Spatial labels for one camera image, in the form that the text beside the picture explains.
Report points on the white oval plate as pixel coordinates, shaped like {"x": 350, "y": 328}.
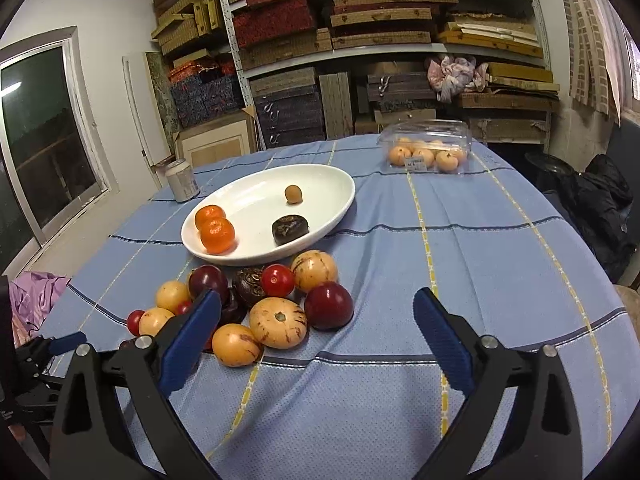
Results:
{"x": 255, "y": 205}

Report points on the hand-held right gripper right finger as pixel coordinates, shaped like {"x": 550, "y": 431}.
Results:
{"x": 442, "y": 340}

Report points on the black jacket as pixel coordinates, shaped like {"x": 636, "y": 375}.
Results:
{"x": 600, "y": 205}

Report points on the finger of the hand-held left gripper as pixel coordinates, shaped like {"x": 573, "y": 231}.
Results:
{"x": 67, "y": 343}
{"x": 42, "y": 397}

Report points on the cardboard box with framed panel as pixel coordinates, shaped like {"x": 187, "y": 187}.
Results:
{"x": 215, "y": 142}

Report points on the white metal shelving rack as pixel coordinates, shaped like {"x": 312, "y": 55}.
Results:
{"x": 380, "y": 50}

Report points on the purple cloth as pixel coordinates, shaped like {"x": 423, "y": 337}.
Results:
{"x": 35, "y": 292}

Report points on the pink cloth bundle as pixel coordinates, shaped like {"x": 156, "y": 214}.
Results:
{"x": 452, "y": 77}

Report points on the clear plastic clamshell box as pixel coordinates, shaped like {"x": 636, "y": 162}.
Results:
{"x": 425, "y": 132}

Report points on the speckled yellow fruit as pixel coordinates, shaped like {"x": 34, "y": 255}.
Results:
{"x": 236, "y": 345}

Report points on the brick pattern wall hanging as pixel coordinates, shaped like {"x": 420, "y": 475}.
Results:
{"x": 590, "y": 40}

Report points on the blue striped tablecloth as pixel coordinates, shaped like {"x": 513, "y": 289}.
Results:
{"x": 400, "y": 260}

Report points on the dark round tray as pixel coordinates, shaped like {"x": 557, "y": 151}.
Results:
{"x": 547, "y": 162}

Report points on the silver drink can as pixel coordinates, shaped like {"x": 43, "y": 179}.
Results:
{"x": 181, "y": 180}

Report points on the white framed window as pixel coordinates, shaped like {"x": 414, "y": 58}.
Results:
{"x": 40, "y": 135}

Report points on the small brown longan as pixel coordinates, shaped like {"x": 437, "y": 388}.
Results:
{"x": 293, "y": 194}

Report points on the orange mandarin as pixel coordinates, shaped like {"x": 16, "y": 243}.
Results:
{"x": 210, "y": 214}
{"x": 217, "y": 236}

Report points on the large red plum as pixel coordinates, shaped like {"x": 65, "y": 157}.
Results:
{"x": 328, "y": 306}

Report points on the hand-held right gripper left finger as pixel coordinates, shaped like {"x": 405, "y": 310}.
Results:
{"x": 192, "y": 340}

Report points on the group of pale orange fruits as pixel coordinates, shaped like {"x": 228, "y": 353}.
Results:
{"x": 424, "y": 157}

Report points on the yellow striped pepino melon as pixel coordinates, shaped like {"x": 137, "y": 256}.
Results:
{"x": 315, "y": 270}

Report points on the dark purple plum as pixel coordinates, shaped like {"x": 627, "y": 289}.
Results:
{"x": 207, "y": 280}

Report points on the pile of yellow blue boxes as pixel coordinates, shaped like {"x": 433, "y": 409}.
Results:
{"x": 190, "y": 95}

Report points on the pale yellow fruit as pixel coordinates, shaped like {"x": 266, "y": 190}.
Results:
{"x": 155, "y": 321}

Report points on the yellow pepino melon with stem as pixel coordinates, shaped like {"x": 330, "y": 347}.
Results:
{"x": 278, "y": 322}

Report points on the green patterned panel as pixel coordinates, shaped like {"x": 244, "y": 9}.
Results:
{"x": 160, "y": 90}

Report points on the white leaning board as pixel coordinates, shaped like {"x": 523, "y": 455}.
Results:
{"x": 137, "y": 110}

